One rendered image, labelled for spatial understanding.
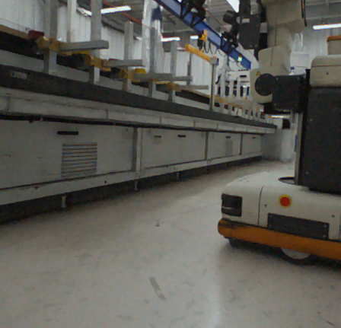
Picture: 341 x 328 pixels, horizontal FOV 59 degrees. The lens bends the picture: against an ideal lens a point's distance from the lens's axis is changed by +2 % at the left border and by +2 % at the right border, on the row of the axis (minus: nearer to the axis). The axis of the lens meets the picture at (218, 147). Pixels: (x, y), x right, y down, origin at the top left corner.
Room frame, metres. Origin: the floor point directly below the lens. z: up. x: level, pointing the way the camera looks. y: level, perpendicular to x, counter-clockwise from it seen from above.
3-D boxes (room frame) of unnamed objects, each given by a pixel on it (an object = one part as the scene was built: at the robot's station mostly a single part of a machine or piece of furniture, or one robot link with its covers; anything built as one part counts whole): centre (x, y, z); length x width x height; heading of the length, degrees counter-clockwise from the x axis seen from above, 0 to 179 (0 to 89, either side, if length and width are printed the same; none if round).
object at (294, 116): (1.40, -0.26, 0.68); 0.28 x 0.27 x 0.25; 157
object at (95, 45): (1.33, 0.69, 0.83); 0.43 x 0.03 x 0.04; 67
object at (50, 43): (1.34, 0.76, 0.83); 0.14 x 0.06 x 0.05; 157
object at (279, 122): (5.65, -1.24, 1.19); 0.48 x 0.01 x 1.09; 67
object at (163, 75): (1.79, 0.50, 0.80); 0.43 x 0.03 x 0.04; 67
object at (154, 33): (2.01, 0.48, 0.93); 0.04 x 0.04 x 0.48; 67
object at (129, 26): (1.78, 0.57, 0.87); 0.04 x 0.04 x 0.48; 67
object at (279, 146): (6.27, -0.72, 0.95); 1.65 x 0.70 x 1.90; 67
